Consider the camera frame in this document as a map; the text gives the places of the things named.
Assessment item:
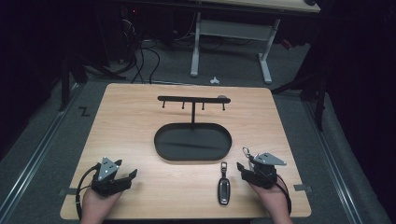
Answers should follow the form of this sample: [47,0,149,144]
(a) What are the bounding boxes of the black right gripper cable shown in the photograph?
[275,173,293,217]

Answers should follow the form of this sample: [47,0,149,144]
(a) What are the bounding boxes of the black car key with strap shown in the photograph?
[217,161,232,206]

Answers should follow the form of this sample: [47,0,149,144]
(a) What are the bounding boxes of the person's right hand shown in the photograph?
[247,179,293,224]

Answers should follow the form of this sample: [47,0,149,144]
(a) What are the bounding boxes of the person's left hand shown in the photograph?
[79,186,123,224]

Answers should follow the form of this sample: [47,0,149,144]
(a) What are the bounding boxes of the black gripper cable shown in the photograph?
[75,165,101,220]
[275,173,293,217]

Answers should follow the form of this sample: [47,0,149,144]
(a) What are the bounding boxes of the black floor cables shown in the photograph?
[120,18,162,85]

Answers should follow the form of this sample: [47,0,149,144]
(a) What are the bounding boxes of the white desk with metal legs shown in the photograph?
[189,0,321,85]

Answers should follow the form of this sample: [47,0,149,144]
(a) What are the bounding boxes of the black key rack with tray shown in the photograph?
[153,94,233,162]

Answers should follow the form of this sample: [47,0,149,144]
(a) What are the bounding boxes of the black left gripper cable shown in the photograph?
[75,165,101,220]

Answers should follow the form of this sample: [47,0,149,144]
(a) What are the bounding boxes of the metal floor rail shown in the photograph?
[302,99,364,224]
[0,81,86,220]

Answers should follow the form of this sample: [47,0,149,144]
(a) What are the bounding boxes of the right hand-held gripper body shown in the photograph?
[247,151,288,190]

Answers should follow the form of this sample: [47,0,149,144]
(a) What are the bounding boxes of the black metal stand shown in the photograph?
[270,69,329,133]

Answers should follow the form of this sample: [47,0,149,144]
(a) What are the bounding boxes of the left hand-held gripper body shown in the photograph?
[91,157,133,197]

